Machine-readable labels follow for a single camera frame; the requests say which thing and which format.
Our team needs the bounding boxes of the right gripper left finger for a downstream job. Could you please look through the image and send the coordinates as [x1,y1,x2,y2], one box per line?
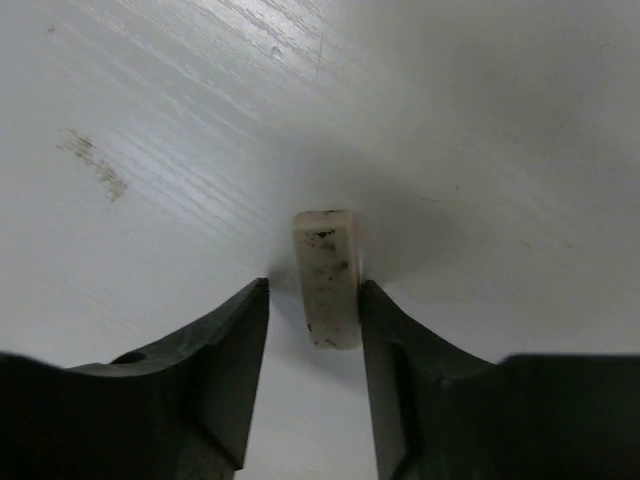
[1,278,269,479]

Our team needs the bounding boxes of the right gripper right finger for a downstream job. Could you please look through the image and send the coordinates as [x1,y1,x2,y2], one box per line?
[359,281,639,479]

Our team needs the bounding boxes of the grey eraser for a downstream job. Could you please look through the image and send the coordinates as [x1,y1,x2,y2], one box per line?
[292,210,362,350]

